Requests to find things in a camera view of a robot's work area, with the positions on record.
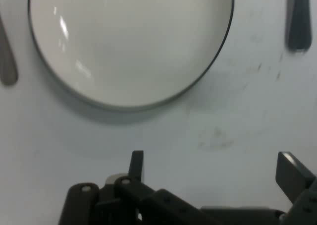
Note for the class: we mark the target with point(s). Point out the steel table knife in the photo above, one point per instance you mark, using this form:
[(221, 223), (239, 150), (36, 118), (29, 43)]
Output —
[(299, 21)]

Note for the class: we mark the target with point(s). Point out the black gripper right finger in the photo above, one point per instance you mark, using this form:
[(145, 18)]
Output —
[(294, 178)]

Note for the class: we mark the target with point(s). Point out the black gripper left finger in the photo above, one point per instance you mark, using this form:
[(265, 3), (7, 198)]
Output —
[(128, 200)]

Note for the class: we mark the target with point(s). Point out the white plate with dark rim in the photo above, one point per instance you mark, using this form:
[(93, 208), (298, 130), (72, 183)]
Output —
[(131, 44)]

